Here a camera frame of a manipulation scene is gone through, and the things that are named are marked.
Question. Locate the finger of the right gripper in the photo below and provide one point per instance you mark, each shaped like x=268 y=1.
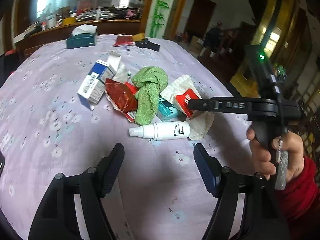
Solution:
x=201 y=104

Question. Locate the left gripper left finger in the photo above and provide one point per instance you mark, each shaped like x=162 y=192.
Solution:
x=55 y=217

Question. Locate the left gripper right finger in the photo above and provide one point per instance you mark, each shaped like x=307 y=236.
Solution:
x=244 y=207

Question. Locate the red white wipes pack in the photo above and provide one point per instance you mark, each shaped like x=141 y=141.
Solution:
x=179 y=93

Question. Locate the teal tissue pack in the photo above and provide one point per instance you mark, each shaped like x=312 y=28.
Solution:
x=167 y=111

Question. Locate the white spray bottle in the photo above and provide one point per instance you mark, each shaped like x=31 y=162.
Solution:
x=162 y=130

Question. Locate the green towel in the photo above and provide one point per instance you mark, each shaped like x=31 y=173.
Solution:
x=150 y=81

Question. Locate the dark red snack wrapper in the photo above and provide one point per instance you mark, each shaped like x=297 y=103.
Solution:
x=118 y=92

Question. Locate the blue white medicine box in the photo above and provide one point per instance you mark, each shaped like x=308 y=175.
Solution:
x=93 y=86

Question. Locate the torn red white carton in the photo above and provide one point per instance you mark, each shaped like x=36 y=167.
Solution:
x=132 y=103

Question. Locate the white green-trimmed sock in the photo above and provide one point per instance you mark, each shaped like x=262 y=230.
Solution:
x=122 y=75

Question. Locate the purple floral tablecloth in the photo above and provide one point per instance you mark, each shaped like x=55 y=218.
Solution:
x=45 y=130

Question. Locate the black smartphone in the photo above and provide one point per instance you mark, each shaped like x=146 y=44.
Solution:
x=2 y=163

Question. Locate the black pouch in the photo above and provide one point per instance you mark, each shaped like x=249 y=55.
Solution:
x=145 y=43

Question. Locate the yellow tape roll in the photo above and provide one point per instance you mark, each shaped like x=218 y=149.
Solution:
x=138 y=37

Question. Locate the teal tissue box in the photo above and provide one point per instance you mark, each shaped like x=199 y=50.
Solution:
x=84 y=35

